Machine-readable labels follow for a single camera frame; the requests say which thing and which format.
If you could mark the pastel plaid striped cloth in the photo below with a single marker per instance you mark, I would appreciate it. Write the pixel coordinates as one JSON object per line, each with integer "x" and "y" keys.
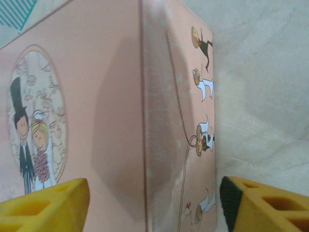
{"x": 14, "y": 12}

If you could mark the pink wedding cartoon box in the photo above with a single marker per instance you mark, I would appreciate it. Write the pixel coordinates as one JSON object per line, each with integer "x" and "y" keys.
{"x": 108, "y": 96}

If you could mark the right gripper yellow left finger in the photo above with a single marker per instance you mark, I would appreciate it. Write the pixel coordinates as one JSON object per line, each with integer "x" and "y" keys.
{"x": 48, "y": 210}

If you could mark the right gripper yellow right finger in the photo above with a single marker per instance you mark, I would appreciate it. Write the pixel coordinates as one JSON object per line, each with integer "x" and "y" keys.
{"x": 270, "y": 210}

